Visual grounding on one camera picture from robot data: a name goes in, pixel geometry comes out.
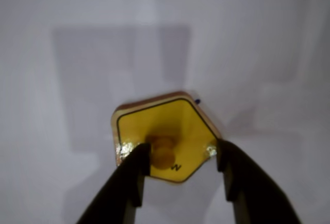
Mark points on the yellow pentagon puzzle piece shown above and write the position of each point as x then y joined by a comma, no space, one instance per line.
167,121

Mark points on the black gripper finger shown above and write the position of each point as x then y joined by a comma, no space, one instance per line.
123,182
252,188

